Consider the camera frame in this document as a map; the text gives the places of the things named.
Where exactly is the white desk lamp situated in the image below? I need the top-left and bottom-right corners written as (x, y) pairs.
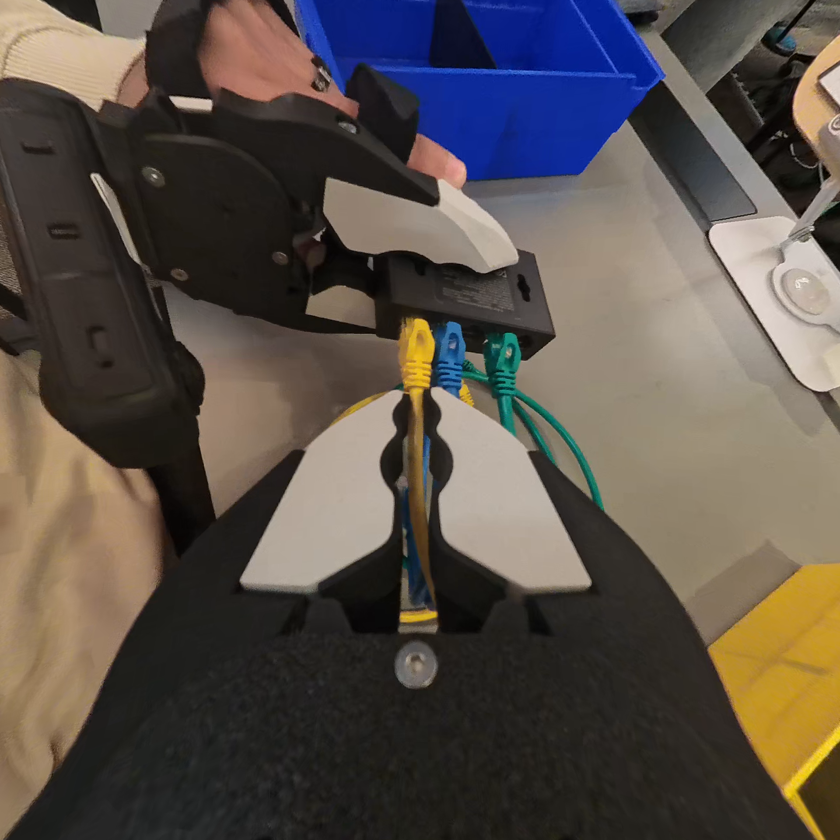
top-left (707, 174), bottom-right (840, 395)

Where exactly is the yellow storage bin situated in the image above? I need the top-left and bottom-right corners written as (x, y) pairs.
top-left (707, 563), bottom-right (840, 840)

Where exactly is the person's left hand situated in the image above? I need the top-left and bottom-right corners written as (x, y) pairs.
top-left (197, 0), bottom-right (468, 191)

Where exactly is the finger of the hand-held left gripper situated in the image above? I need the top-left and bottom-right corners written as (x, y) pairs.
top-left (305, 252), bottom-right (380, 330)
top-left (322, 177), bottom-right (521, 277)

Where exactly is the black network switch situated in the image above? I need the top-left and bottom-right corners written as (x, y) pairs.
top-left (374, 249), bottom-right (557, 360)

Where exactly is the yellow ethernet cable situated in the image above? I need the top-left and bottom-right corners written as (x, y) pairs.
top-left (330, 317), bottom-right (439, 626)

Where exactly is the green ethernet cable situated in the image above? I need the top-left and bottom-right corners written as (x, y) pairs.
top-left (394, 330), bottom-right (606, 514)

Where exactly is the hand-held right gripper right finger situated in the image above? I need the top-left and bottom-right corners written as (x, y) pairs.
top-left (427, 387), bottom-right (593, 632)

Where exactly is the blue storage bin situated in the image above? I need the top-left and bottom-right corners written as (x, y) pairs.
top-left (292, 0), bottom-right (667, 182)

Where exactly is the person's beige clothing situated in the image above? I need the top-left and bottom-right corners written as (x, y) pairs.
top-left (0, 348), bottom-right (170, 840)

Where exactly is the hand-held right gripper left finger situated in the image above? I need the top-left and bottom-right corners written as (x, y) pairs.
top-left (239, 387), bottom-right (409, 632)

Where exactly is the person's left forearm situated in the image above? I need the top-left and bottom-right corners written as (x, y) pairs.
top-left (0, 0), bottom-right (151, 114)

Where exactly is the blue ethernet cable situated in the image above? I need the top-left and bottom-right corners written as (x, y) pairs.
top-left (400, 320), bottom-right (468, 608)

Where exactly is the instruction sheet on board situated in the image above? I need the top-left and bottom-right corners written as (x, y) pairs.
top-left (791, 33), bottom-right (840, 168)

